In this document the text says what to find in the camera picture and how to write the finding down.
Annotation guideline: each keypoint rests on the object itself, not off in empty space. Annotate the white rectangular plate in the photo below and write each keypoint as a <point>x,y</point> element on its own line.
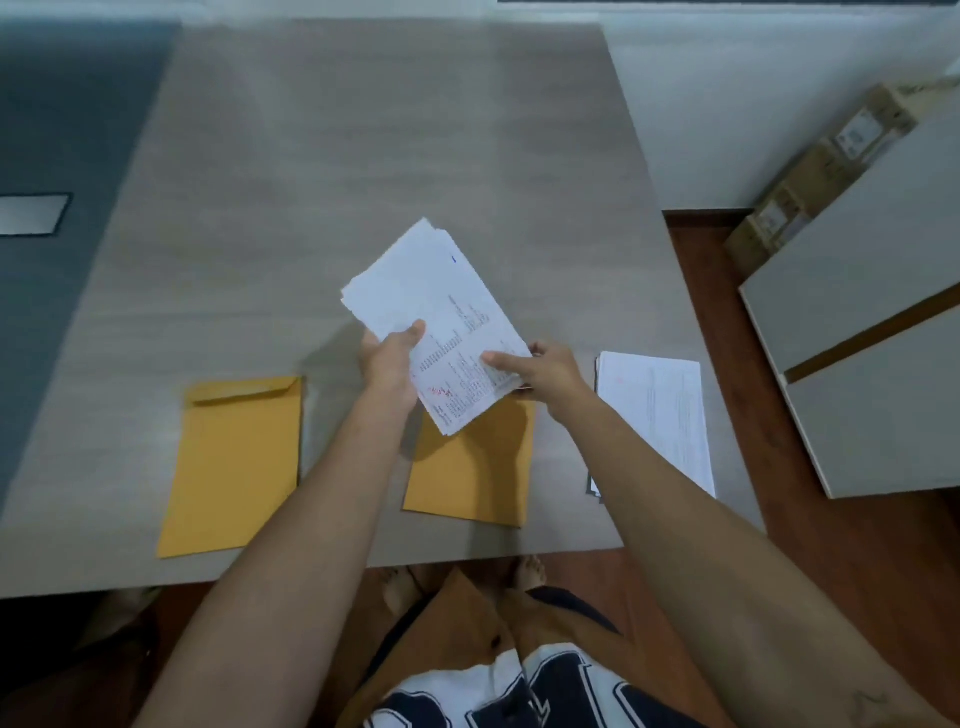
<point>30,214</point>

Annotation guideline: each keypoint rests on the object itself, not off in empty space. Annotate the white printed paper sheets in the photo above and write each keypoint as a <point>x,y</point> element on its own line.
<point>664,412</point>

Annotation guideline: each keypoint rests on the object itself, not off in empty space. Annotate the person's right forearm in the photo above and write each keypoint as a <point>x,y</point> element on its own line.
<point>697,570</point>

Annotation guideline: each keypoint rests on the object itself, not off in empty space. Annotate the yellow envelope with flap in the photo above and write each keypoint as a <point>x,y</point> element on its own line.
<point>232,465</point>

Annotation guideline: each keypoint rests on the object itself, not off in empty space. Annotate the person's right thumb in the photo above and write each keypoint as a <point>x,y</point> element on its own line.
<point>506,362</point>

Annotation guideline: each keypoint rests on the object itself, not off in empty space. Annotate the person's right leg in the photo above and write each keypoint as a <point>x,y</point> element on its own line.
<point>536,622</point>

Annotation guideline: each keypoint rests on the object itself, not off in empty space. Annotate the white cabinet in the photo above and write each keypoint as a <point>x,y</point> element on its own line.
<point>877,300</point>

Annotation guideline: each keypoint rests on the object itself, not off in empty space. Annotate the person's right hand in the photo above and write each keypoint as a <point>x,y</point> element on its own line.
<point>559,379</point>

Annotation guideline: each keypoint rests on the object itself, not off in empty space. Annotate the person's left hand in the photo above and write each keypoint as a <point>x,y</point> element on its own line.
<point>386,367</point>

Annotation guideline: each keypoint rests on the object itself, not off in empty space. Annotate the person's foot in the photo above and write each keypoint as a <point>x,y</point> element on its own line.
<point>530,574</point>
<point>399,589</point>

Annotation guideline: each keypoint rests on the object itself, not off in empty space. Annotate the person's right foot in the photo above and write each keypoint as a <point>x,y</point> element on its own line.
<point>530,574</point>

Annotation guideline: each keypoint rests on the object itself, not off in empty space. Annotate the person's left thumb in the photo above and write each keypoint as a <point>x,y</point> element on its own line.
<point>406,335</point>

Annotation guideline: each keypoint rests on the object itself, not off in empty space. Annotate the white shirt with navy print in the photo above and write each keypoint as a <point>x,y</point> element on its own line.
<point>525,694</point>

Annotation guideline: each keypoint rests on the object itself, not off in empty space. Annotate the cardboard box with label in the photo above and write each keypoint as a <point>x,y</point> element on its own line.
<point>769,229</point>
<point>881,120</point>
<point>817,176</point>

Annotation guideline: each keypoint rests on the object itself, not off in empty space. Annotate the person's left foot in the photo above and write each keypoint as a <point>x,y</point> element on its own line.
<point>399,589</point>

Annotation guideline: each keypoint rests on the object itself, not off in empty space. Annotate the person's left forearm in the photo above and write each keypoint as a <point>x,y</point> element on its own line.
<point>300,555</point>

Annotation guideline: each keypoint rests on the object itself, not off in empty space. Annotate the stack of white printed papers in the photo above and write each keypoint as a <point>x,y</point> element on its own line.
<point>431,315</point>

